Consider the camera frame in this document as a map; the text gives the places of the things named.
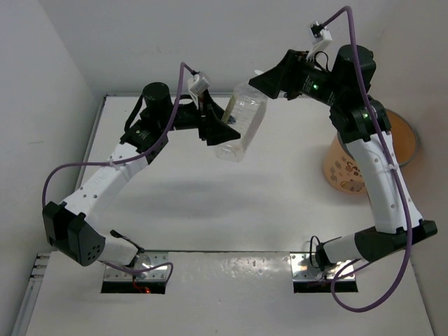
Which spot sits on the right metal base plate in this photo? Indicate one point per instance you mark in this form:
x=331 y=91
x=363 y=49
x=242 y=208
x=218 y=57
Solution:
x=303 y=271

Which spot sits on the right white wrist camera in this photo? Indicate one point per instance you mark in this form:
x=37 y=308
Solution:
x=321 y=39

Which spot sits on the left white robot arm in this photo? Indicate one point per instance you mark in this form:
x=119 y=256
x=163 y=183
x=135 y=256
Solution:
x=70 y=225

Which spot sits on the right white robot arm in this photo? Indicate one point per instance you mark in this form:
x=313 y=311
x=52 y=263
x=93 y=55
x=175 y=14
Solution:
x=393 y=215

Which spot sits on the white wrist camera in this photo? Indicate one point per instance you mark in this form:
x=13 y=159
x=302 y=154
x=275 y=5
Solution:
x=321 y=39
x=197 y=84

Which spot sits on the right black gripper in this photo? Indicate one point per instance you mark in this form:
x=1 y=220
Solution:
x=284 y=75

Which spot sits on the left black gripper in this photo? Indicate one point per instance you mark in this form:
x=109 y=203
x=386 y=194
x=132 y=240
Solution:
x=213 y=129

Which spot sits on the orange bin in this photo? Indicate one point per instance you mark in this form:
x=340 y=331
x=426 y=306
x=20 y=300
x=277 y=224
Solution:
x=342 y=172

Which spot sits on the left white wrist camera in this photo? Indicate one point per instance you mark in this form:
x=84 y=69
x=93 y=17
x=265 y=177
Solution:
x=197 y=84

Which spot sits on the yellow label bottle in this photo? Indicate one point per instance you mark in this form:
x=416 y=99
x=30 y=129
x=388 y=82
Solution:
x=244 y=113

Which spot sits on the metal base plate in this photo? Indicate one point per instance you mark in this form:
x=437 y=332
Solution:
x=149 y=266
x=303 y=271

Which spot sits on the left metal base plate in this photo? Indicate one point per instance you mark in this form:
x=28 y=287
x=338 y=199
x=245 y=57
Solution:
x=149 y=266

